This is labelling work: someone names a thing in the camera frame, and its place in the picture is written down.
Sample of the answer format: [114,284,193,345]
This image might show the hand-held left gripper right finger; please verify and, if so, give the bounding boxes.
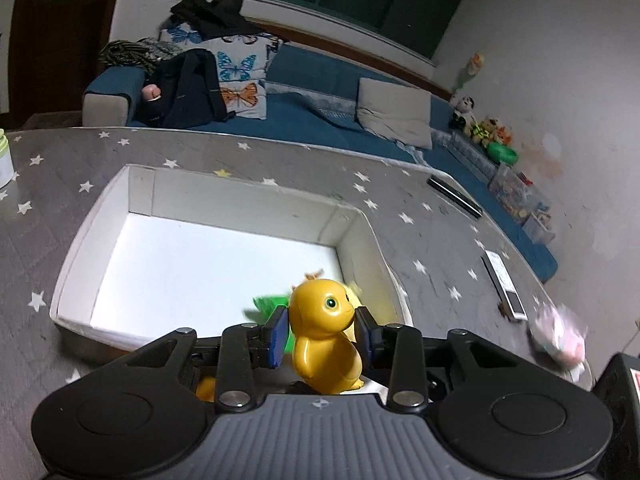
[353,305,521,409]

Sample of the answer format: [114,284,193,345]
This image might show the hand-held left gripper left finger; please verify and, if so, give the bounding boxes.
[107,306,291,410]

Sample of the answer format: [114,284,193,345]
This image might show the yellow duck toy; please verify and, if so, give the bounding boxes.
[289,278,366,396]

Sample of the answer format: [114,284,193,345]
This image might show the pink and white packet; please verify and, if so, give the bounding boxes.
[529,302,592,375]

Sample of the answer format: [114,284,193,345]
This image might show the white cardboard box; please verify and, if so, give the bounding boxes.
[49,163,415,356]

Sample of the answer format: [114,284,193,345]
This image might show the green toy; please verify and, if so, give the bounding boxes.
[244,294,294,356]

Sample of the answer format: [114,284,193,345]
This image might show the small yellow toy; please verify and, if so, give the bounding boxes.
[304,270,365,343]

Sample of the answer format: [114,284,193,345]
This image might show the small orange toy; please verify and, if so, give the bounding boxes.
[195,376,219,404]

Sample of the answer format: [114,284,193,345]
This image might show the grey star tablecloth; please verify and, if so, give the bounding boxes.
[0,127,597,480]

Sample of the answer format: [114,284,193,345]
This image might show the white remote control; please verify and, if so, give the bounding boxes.
[481,250,529,322]

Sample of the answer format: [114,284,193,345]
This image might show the black remote control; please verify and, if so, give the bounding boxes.
[427,176,484,219]

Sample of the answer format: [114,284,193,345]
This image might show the small clear storage box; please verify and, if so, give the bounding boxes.
[522,211,557,246]

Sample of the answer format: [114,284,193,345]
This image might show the large clear storage box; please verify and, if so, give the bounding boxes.
[487,162,553,221]

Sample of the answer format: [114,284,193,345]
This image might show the grey pillow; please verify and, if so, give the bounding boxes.
[356,77,434,151]

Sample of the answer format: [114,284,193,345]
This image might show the green bowl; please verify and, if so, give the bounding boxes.
[487,141,520,166]

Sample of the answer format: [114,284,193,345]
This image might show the yellow plush toy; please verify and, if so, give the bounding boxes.
[471,117,500,147]

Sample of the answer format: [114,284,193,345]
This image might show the black and white plush toy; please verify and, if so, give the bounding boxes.
[449,96,477,131]

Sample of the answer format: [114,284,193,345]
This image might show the blue sofa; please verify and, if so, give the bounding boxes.
[82,42,559,282]

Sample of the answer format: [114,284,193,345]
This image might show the black clothing pile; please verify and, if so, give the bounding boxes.
[145,49,237,129]

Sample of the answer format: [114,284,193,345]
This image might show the butterfly print pillow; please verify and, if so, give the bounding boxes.
[160,22,283,121]

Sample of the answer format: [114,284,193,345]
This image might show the striped cloth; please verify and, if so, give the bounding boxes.
[99,37,184,74]

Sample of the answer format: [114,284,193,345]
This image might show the green and white bottle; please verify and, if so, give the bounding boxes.
[0,129,17,190]

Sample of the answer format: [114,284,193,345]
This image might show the black clothes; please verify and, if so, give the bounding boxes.
[170,0,262,39]

